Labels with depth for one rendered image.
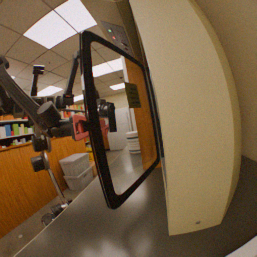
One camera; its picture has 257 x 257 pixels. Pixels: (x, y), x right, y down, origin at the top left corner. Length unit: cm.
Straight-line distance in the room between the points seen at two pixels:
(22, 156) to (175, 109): 214
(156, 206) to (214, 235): 17
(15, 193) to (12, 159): 49
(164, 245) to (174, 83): 27
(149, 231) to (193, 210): 11
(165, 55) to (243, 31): 48
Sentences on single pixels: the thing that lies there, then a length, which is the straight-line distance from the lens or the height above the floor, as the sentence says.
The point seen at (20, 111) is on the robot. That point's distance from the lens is 107.
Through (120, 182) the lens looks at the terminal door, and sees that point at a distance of 27.
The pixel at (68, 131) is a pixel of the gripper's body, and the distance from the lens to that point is 38.
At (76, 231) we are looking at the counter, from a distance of 33.
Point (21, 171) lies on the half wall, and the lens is 216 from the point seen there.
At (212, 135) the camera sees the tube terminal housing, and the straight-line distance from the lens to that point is 18.
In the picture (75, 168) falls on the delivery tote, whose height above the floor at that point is 51.
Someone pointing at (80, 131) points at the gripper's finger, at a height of 117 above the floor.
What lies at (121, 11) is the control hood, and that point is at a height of 141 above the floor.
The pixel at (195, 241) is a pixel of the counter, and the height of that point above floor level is 94.
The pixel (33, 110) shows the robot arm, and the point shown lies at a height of 127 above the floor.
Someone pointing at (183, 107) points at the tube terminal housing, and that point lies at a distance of 16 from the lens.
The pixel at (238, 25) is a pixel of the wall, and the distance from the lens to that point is 63.
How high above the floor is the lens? 117
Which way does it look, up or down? 3 degrees down
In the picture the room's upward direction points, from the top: 10 degrees counter-clockwise
